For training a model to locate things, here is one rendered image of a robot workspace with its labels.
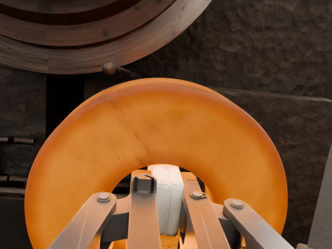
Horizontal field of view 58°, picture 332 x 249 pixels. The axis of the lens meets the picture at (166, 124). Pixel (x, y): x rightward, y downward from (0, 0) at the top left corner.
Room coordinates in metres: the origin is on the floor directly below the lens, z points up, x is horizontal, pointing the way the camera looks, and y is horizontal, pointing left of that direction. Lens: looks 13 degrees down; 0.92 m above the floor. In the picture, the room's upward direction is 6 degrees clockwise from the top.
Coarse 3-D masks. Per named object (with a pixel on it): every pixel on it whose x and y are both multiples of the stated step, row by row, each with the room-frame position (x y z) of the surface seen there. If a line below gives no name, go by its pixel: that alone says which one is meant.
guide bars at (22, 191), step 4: (0, 188) 0.38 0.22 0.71; (4, 188) 0.38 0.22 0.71; (8, 188) 0.39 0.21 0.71; (12, 188) 0.39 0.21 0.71; (16, 188) 0.39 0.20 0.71; (20, 188) 0.39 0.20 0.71; (24, 188) 0.39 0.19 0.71; (0, 192) 0.38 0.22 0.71; (4, 192) 0.38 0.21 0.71; (8, 192) 0.38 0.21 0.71; (12, 192) 0.38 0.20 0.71; (16, 192) 0.38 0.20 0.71; (20, 192) 0.38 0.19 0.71; (24, 192) 0.38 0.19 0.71; (4, 196) 0.38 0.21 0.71; (8, 196) 0.38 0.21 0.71; (12, 196) 0.38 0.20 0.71; (16, 196) 0.38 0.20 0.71; (20, 196) 0.38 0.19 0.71; (24, 196) 0.38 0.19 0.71; (116, 196) 0.40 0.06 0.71; (120, 196) 0.40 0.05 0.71; (124, 196) 0.40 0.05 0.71
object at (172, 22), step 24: (192, 0) 0.41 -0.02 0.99; (168, 24) 0.40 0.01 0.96; (0, 48) 0.38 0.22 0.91; (24, 48) 0.38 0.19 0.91; (48, 48) 0.39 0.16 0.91; (72, 48) 0.39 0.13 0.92; (96, 48) 0.39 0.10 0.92; (120, 48) 0.40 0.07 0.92; (144, 48) 0.40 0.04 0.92; (48, 72) 0.39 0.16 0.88; (72, 72) 0.39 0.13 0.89; (96, 72) 0.39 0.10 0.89
